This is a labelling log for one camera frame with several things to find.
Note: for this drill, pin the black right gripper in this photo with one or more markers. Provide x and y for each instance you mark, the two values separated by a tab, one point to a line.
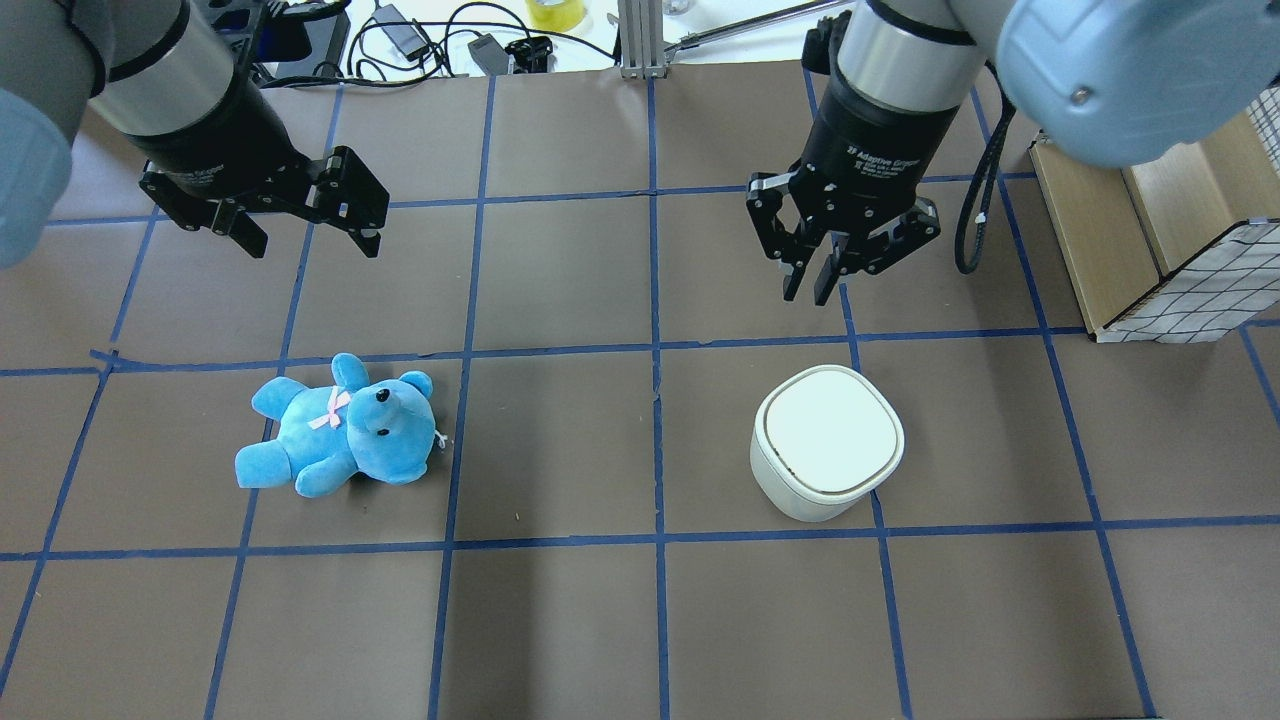
868	143

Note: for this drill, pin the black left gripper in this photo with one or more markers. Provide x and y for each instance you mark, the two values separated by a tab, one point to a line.
222	132

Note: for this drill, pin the white trash can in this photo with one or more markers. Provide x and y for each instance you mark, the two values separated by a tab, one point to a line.
822	440

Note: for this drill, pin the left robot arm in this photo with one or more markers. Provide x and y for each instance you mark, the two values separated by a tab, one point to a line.
174	79

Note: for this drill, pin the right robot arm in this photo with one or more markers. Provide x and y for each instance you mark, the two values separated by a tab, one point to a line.
1113	83

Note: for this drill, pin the black power adapter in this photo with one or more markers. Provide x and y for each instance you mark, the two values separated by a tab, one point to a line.
403	34

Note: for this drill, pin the long metal rod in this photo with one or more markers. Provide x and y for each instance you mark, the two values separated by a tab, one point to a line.
740	27

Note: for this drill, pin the blue teddy bear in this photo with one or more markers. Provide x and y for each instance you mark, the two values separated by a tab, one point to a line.
385	430

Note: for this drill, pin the yellow tape roll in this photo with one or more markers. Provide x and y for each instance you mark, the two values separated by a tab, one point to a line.
559	16

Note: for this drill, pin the wooden box with grid cloth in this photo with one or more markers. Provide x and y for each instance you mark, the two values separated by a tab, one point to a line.
1180	250

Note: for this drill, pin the aluminium frame post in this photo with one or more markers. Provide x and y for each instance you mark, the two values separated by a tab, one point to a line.
640	31

